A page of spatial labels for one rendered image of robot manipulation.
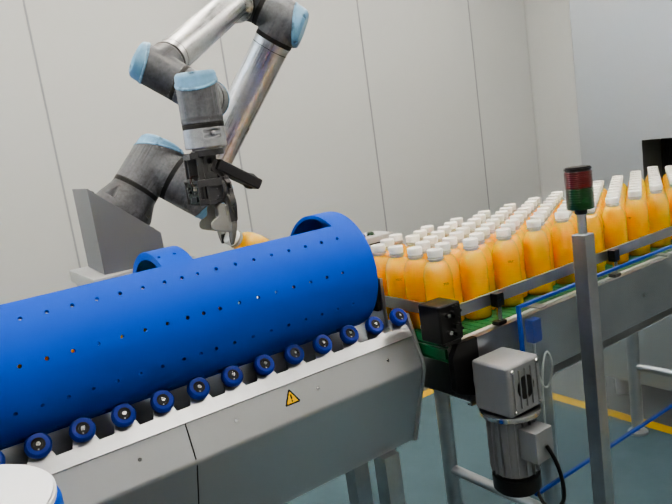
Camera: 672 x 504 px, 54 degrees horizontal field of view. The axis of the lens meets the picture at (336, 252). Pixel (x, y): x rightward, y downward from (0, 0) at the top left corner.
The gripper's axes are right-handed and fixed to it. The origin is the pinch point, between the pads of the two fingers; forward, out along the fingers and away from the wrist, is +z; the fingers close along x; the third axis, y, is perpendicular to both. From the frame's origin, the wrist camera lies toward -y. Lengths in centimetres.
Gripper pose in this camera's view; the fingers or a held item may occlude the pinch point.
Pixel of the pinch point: (229, 237)
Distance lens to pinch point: 152.1
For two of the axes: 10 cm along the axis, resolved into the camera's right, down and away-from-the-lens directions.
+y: -8.0, 2.0, -5.6
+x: 5.8, 0.7, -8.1
